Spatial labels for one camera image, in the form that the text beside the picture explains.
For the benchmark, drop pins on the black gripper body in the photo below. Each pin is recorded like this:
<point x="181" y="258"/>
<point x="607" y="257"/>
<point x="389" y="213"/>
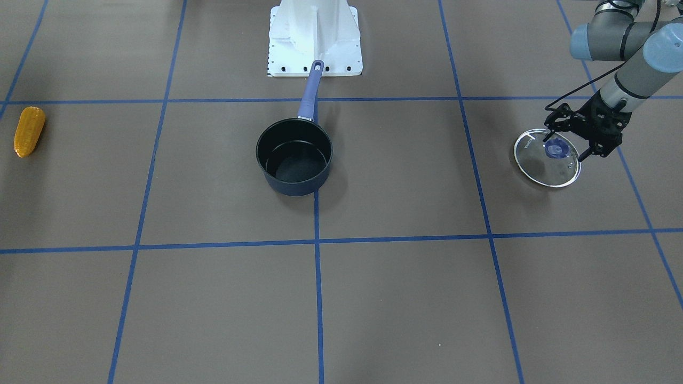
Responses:
<point x="596" y="114"/>

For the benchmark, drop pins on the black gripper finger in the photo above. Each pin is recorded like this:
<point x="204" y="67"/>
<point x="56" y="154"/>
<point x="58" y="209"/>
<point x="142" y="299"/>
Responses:
<point x="602" y="146"/>
<point x="560" y="120"/>

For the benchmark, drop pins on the glass pot lid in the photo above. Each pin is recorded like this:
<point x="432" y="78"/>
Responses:
<point x="547" y="159"/>

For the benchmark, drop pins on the yellow corn cob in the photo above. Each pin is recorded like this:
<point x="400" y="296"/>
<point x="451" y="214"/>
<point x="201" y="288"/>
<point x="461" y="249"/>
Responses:
<point x="29" y="129"/>

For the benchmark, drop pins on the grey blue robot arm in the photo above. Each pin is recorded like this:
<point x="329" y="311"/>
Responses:
<point x="648" y="56"/>

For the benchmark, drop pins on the dark blue saucepan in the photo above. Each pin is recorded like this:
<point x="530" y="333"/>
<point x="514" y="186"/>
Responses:
<point x="295" y="154"/>

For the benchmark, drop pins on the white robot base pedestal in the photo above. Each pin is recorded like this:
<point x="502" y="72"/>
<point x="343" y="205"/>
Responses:
<point x="301" y="32"/>

